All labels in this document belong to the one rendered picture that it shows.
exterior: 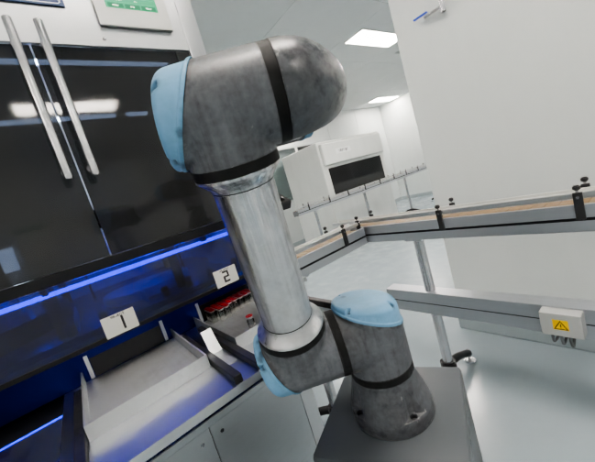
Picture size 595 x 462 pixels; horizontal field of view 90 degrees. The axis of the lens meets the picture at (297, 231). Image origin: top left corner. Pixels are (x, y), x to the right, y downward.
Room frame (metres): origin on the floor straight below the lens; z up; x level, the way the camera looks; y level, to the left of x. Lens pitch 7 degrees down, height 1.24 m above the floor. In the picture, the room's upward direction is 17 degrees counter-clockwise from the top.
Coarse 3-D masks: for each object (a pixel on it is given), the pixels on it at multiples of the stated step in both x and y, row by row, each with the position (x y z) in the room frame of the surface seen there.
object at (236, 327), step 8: (240, 312) 1.03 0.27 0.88; (248, 312) 1.00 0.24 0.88; (256, 312) 0.98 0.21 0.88; (200, 320) 0.97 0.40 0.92; (232, 320) 0.97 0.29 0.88; (240, 320) 0.95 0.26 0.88; (256, 320) 0.91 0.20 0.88; (216, 328) 0.85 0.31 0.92; (224, 328) 0.92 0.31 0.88; (232, 328) 0.90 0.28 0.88; (240, 328) 0.88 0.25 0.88; (248, 328) 0.86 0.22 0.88; (256, 328) 0.79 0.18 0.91; (224, 336) 0.82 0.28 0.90; (232, 336) 0.76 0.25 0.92; (240, 336) 0.76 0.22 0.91; (248, 336) 0.77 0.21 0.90; (240, 344) 0.76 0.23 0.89
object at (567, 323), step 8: (544, 312) 1.03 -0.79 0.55; (552, 312) 1.02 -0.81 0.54; (560, 312) 1.01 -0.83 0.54; (568, 312) 0.99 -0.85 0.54; (576, 312) 0.98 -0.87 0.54; (544, 320) 1.04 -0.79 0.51; (552, 320) 1.02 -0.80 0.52; (560, 320) 1.00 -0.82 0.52; (568, 320) 0.98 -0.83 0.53; (576, 320) 0.96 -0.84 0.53; (584, 320) 0.97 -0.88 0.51; (544, 328) 1.04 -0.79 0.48; (552, 328) 1.02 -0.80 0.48; (560, 328) 1.00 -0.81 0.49; (568, 328) 0.98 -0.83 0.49; (576, 328) 0.96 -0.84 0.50; (584, 328) 0.96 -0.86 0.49; (568, 336) 0.98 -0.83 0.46; (576, 336) 0.97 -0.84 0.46; (584, 336) 0.95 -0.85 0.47
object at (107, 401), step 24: (144, 360) 0.86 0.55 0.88; (168, 360) 0.81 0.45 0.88; (192, 360) 0.77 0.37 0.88; (96, 384) 0.79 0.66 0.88; (120, 384) 0.75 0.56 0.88; (144, 384) 0.71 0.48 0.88; (168, 384) 0.65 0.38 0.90; (96, 408) 0.67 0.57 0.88; (120, 408) 0.59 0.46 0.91; (144, 408) 0.61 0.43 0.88; (96, 432) 0.56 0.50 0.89
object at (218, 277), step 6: (234, 264) 1.06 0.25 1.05; (222, 270) 1.03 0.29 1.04; (228, 270) 1.05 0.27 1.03; (234, 270) 1.06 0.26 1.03; (216, 276) 1.02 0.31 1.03; (222, 276) 1.03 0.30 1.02; (228, 276) 1.04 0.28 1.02; (234, 276) 1.05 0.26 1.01; (216, 282) 1.01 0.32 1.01; (222, 282) 1.02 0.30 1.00; (228, 282) 1.04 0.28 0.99
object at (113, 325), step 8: (120, 312) 0.84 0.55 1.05; (128, 312) 0.85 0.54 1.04; (104, 320) 0.82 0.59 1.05; (112, 320) 0.83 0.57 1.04; (120, 320) 0.84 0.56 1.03; (128, 320) 0.85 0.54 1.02; (136, 320) 0.86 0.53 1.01; (104, 328) 0.81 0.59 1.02; (112, 328) 0.82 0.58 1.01; (120, 328) 0.83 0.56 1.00; (128, 328) 0.84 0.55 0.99; (112, 336) 0.82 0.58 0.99
